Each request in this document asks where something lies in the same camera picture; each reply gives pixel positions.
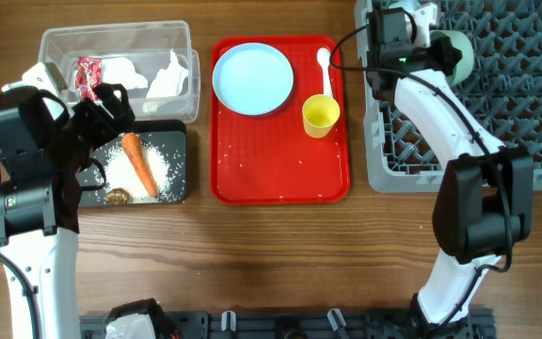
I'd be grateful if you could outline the yellow plastic cup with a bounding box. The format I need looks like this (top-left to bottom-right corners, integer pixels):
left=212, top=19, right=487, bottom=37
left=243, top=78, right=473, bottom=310
left=302, top=94, right=341, bottom=138

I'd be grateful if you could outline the grey dishwasher rack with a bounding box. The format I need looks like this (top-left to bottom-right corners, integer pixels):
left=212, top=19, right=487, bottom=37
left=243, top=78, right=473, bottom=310
left=363, top=0, right=542, bottom=193

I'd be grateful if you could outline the pile of white rice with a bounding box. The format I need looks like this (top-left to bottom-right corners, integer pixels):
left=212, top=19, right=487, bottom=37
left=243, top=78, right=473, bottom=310
left=92, top=132, right=185, bottom=204

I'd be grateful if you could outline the light blue plate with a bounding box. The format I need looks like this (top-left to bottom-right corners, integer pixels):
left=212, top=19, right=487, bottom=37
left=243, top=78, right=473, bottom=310
left=212, top=42, right=295, bottom=116

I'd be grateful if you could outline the brown food scrap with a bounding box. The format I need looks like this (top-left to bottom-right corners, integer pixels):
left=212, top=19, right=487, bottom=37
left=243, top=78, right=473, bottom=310
left=104, top=188, right=131, bottom=205

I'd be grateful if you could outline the black food waste tray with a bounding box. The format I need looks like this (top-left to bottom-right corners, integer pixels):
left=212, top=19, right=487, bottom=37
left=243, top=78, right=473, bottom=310
left=75, top=119, right=188, bottom=208

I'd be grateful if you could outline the light blue bowl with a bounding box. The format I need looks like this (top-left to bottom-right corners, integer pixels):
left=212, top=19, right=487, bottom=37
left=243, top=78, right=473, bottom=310
left=389, top=0, right=421, bottom=13

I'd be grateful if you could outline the red serving tray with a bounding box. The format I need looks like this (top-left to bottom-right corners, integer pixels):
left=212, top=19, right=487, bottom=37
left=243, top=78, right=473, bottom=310
left=209, top=35, right=350, bottom=205

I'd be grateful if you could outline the orange carrot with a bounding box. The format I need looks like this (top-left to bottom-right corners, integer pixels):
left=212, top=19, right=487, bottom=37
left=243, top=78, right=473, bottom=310
left=121, top=133, right=158, bottom=197

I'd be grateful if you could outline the crumpled white tissue left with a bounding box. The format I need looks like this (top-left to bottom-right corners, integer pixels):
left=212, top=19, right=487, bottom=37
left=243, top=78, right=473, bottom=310
left=101, top=56, right=149, bottom=90

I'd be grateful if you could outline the red snack wrapper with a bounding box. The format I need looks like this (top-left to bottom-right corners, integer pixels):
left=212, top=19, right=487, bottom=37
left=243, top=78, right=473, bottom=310
left=75, top=56, right=102, bottom=101

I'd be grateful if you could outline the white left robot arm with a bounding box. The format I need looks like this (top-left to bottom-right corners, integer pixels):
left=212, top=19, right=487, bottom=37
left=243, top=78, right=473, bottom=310
left=0, top=31, right=473, bottom=338

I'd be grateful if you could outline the clear plastic waste bin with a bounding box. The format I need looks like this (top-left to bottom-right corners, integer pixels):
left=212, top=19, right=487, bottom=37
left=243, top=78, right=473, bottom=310
left=39, top=21, right=200, bottom=123

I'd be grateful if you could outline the white plastic spoon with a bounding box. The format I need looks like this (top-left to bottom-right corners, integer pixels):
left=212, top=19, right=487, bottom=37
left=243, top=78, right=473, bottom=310
left=316, top=47, right=333, bottom=98

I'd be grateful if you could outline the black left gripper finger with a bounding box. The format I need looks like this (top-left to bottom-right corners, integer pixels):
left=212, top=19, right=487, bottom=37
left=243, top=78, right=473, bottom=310
left=433, top=36, right=462, bottom=75
left=93, top=83, right=136, bottom=135

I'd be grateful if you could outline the green bowl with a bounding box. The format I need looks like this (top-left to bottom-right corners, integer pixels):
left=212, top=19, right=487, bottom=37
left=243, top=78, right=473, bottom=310
left=430, top=30, right=474, bottom=87

